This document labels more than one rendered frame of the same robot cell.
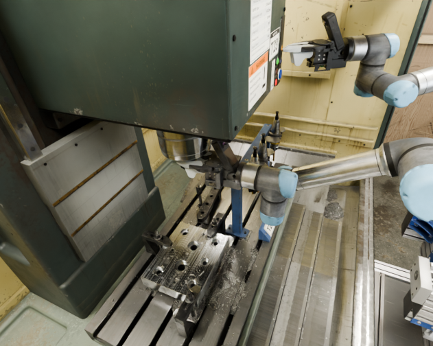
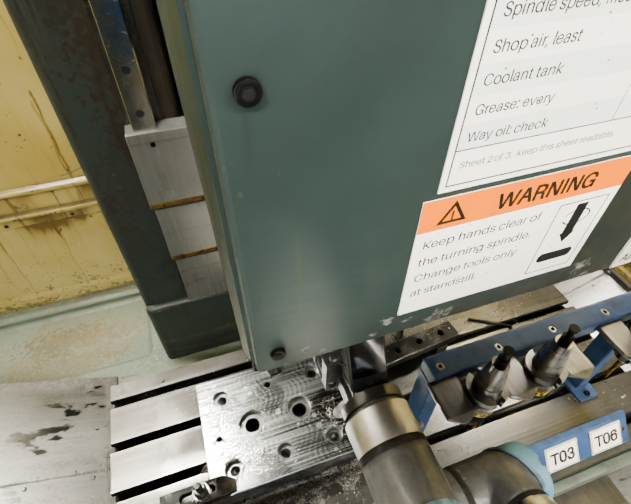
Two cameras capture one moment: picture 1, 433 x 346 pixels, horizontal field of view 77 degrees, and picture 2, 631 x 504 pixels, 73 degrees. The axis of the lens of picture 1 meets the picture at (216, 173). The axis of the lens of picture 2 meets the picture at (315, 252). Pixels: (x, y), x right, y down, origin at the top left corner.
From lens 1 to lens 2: 49 cm
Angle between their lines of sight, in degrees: 34
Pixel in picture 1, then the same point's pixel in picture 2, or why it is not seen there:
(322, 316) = not seen: outside the picture
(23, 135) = (128, 87)
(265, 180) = (380, 487)
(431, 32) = not seen: outside the picture
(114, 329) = (130, 421)
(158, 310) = (187, 450)
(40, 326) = (138, 325)
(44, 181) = (145, 169)
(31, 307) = not seen: hidden behind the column
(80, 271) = (180, 305)
